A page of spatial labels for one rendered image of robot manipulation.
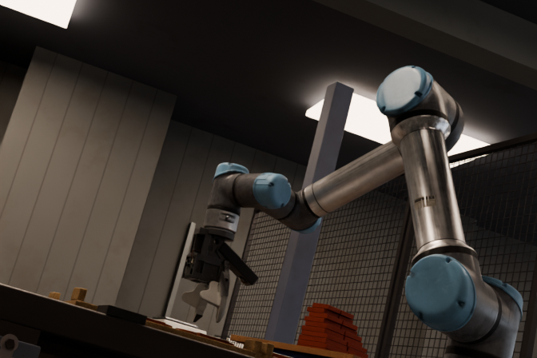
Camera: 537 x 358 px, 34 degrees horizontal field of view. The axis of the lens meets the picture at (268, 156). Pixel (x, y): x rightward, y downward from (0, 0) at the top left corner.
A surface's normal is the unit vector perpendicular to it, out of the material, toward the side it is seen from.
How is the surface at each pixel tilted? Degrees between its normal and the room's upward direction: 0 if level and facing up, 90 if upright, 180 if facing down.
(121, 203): 90
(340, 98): 90
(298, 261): 90
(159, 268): 90
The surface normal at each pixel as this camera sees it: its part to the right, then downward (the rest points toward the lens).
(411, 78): -0.61, -0.51
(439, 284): -0.59, -0.29
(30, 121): 0.32, -0.20
